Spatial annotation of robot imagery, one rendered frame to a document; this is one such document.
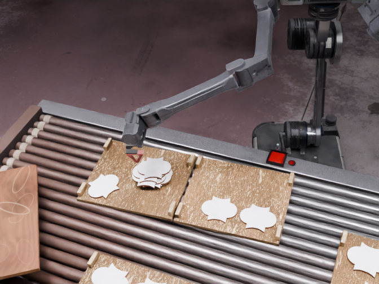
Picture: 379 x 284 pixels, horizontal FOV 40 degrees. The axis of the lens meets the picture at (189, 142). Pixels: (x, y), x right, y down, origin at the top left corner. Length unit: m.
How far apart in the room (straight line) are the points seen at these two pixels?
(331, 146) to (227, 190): 1.32
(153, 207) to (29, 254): 0.50
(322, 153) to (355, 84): 1.06
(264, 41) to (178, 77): 2.28
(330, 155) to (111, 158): 1.48
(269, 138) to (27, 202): 1.73
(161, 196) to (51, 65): 2.64
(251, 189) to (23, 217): 0.89
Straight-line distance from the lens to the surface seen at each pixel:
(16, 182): 2.17
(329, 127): 3.37
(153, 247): 1.99
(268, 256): 1.96
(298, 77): 4.18
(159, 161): 2.16
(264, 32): 2.01
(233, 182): 2.14
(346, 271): 1.95
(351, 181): 2.23
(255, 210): 2.04
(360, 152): 3.65
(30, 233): 1.99
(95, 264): 1.97
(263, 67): 1.88
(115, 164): 2.26
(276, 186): 2.14
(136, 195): 2.13
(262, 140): 3.29
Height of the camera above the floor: 2.57
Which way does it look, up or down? 45 degrees down
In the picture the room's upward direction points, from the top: 5 degrees counter-clockwise
